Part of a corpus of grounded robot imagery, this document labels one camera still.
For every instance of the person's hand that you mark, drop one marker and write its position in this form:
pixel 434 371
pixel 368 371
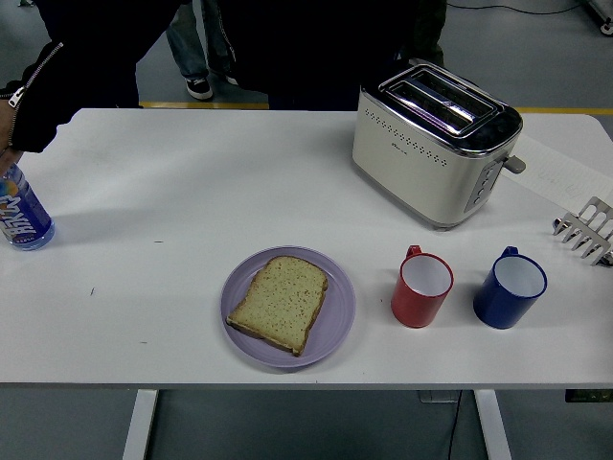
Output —
pixel 6 139

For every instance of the blue-labelled water bottle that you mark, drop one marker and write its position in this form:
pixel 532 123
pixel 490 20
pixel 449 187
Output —
pixel 24 215

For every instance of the brown-crusted bread slice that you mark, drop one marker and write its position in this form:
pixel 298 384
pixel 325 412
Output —
pixel 282 302

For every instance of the grey toaster lever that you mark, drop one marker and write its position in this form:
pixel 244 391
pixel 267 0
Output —
pixel 516 165

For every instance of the purple plate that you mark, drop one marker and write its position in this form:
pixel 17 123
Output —
pixel 335 306

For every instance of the person in dark trousers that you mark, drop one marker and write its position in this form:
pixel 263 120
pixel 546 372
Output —
pixel 96 57

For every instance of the person in light jeans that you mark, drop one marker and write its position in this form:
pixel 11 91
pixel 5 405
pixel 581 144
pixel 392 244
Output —
pixel 189 52

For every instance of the white table leg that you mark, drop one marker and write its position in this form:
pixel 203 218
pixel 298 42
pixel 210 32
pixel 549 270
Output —
pixel 493 426
pixel 140 426

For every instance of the cream and chrome toaster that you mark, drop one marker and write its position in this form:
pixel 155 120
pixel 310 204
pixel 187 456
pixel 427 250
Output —
pixel 412 163

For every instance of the red enamel mug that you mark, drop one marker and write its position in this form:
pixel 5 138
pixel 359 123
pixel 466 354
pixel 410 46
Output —
pixel 412 306

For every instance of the grey under-table control box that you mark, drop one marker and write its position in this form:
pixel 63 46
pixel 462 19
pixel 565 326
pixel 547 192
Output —
pixel 438 396

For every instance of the blue enamel mug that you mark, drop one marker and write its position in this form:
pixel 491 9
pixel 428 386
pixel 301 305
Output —
pixel 495 306

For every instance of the metal toast rack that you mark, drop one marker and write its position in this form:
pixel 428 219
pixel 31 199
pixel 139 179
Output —
pixel 586 230

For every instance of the black table control panel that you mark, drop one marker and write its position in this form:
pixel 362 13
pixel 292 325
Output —
pixel 589 396

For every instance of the white equipment frame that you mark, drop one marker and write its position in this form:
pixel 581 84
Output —
pixel 604 12

